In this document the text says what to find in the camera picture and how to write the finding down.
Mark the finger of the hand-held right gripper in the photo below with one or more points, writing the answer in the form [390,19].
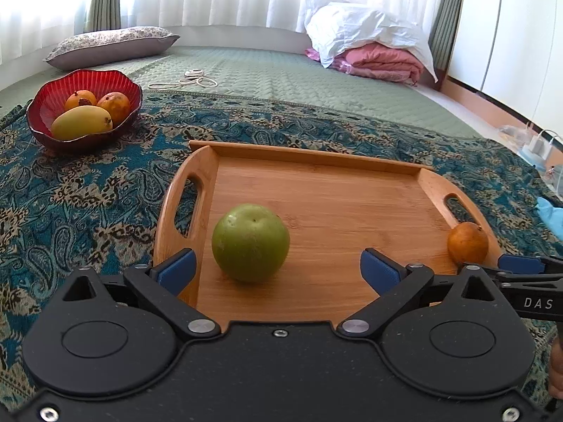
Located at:
[521,263]
[528,279]

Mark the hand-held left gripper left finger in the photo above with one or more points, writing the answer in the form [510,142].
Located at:
[178,270]

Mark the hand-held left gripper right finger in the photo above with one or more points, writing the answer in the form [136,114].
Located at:
[378,270]

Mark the large orange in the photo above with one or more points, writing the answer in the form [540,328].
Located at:
[467,244]

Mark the wooden tray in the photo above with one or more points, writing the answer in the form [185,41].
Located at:
[330,211]

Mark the green apple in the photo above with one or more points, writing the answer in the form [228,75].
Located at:
[250,241]

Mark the person's right hand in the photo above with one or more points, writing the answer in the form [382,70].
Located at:
[557,373]

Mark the light blue cloth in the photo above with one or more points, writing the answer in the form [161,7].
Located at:
[552,217]

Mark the pale blue power strip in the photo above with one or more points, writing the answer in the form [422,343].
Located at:
[534,158]

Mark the teal paisley blanket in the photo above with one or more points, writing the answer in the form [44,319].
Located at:
[88,202]

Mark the white power adapter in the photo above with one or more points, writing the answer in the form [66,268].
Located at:
[539,145]

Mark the clear plastic bag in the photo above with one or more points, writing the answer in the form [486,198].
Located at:
[512,132]

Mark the reddish orange persimmon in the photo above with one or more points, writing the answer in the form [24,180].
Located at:
[115,106]

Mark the yellow mango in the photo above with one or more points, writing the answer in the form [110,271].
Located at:
[81,122]

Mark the red ribbed bowl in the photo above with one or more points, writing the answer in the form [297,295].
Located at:
[48,134]

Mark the small orange persimmon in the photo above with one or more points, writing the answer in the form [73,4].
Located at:
[80,100]

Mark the pink folded blanket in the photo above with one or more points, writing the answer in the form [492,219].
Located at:
[382,63]

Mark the green quilted mat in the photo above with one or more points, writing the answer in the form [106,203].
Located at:
[272,74]

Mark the white wardrobe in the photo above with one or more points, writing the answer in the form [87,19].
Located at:
[506,30]

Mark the floral pillow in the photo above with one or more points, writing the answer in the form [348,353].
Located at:
[110,46]

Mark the white duvet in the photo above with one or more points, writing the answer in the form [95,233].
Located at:
[369,26]

